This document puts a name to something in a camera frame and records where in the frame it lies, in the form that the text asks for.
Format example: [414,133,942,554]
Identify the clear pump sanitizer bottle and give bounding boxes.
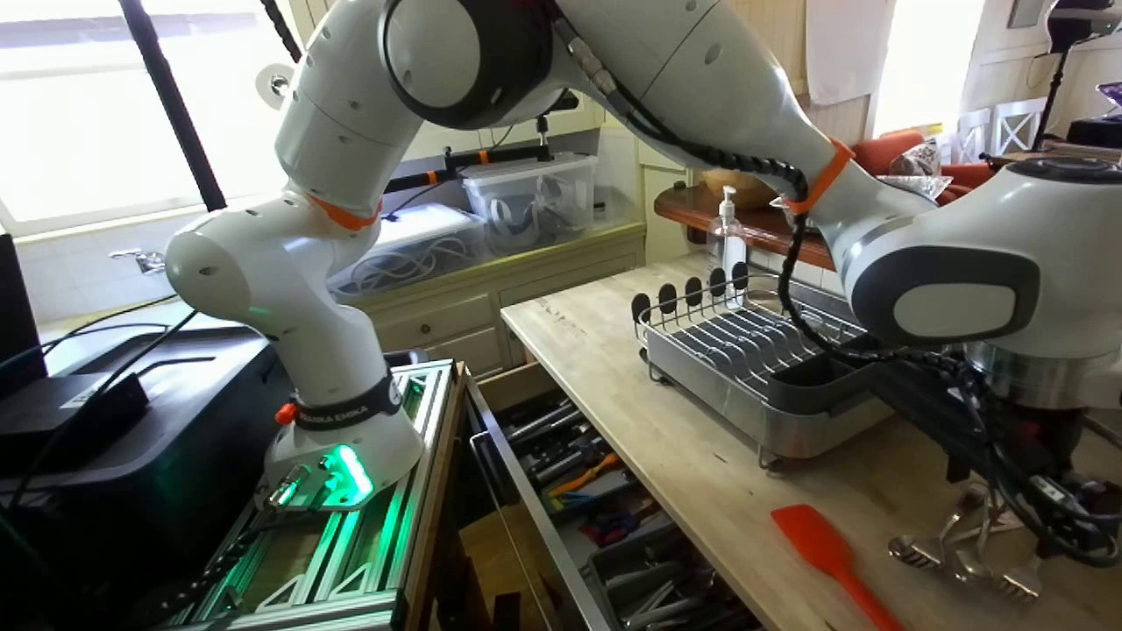
[710,183,750,282]

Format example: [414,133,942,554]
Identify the clear bin with cables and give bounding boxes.
[331,195,495,293]

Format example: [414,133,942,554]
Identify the black equipment case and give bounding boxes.
[0,321,295,631]

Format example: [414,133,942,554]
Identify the open tool drawer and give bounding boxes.
[464,359,776,631]

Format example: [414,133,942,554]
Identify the round white disc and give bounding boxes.
[252,64,298,113]

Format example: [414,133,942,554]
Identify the black lamp on stand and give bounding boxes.
[1032,0,1122,154]

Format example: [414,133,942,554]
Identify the white hanging paper sheet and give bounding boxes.
[802,0,897,109]

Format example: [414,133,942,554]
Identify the black slanted pole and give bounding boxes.
[114,0,228,216]

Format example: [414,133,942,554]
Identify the red armchair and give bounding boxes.
[853,126,1010,207]

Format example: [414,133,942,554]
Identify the red silicone spatula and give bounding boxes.
[766,500,906,631]

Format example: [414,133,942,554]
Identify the grey dish drying rack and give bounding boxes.
[626,259,924,468]

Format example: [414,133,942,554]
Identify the aluminium profile robot stand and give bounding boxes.
[152,352,464,631]

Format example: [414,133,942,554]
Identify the orange handled tool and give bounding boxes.
[544,450,623,504]

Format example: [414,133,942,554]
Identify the flat black box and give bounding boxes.
[0,364,154,476]

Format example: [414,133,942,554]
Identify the white cross pattern crate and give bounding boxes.
[950,98,1048,168]

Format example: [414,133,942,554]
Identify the black camera pole orange clips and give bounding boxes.
[382,86,585,195]

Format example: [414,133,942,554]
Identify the dark wooden desk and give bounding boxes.
[1038,133,1122,168]

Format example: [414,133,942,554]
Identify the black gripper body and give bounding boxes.
[1010,401,1122,518]

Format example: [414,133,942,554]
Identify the small clear plastic bin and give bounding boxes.
[459,150,602,247]

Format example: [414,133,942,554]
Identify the black tower unit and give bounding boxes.
[0,225,50,397]

